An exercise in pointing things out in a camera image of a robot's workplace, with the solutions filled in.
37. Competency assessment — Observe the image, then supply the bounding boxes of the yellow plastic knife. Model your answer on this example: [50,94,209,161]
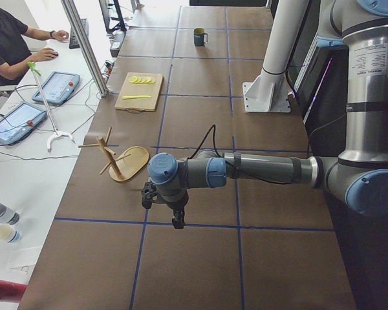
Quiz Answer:
[122,95,152,100]

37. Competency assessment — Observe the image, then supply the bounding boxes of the white paper cup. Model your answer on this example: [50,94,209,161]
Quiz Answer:
[0,224,21,243]

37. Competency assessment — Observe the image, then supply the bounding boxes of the wooden cutting board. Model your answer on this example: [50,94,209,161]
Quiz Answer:
[114,72,163,112]

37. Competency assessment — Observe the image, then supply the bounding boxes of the wooden cup storage rack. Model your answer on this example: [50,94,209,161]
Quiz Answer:
[78,127,150,183]

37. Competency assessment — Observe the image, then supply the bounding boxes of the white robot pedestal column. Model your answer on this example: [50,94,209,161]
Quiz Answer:
[242,0,309,113]

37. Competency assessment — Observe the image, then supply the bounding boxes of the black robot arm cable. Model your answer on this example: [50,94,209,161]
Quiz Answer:
[188,124,311,185]

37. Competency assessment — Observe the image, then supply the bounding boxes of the teal mug yellow inside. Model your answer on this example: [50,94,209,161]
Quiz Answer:
[193,28,208,47]

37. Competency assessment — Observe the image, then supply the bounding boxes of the aluminium frame post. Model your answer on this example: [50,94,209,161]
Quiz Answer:
[61,0,109,98]

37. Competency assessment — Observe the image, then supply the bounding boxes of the seated person black shirt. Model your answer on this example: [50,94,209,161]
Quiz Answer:
[0,8,69,86]

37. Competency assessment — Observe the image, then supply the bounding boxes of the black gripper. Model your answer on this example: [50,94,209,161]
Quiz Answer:
[167,192,187,229]

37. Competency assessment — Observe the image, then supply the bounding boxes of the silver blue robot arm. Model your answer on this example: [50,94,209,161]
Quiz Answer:
[142,1,388,229]

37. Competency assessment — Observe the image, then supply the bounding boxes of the black keyboard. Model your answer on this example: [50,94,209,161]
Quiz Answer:
[69,17,89,50]

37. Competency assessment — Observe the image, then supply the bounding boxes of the near teach pendant tablet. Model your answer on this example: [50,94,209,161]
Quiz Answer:
[0,102,47,145]

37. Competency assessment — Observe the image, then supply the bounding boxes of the clear water bottle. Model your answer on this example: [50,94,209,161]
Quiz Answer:
[0,203,19,225]

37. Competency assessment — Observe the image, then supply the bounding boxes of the lemon slice one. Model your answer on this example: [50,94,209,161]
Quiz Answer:
[129,76,139,83]

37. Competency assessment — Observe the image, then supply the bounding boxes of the far teach pendant tablet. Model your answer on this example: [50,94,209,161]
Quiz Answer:
[41,71,80,106]

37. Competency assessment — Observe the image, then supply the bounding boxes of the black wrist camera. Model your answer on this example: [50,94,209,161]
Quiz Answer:
[141,181,157,210]

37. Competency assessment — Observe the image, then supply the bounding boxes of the teach pendant tablet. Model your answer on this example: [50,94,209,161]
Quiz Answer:
[41,71,80,106]
[0,102,47,145]

